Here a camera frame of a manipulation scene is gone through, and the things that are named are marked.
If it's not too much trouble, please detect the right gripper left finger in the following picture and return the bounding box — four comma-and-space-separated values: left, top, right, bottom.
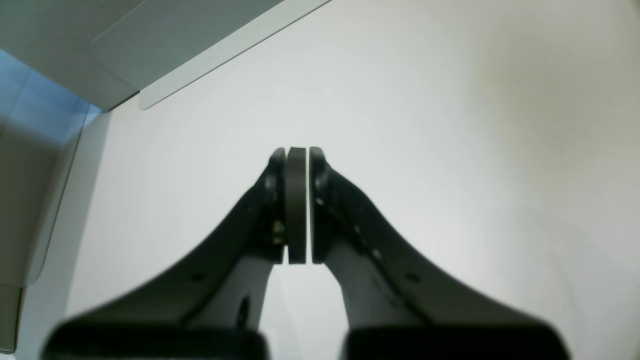
42, 148, 286, 360

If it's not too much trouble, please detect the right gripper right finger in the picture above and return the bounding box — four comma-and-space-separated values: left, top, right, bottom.
286, 146, 570, 360

